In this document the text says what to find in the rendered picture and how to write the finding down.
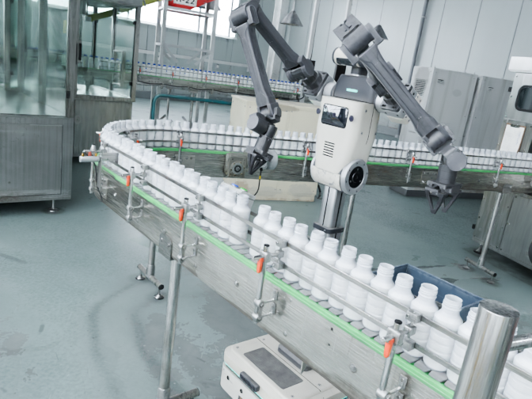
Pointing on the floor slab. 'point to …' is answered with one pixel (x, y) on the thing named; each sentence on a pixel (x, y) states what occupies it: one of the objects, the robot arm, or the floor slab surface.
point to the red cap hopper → (184, 46)
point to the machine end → (508, 222)
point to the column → (281, 35)
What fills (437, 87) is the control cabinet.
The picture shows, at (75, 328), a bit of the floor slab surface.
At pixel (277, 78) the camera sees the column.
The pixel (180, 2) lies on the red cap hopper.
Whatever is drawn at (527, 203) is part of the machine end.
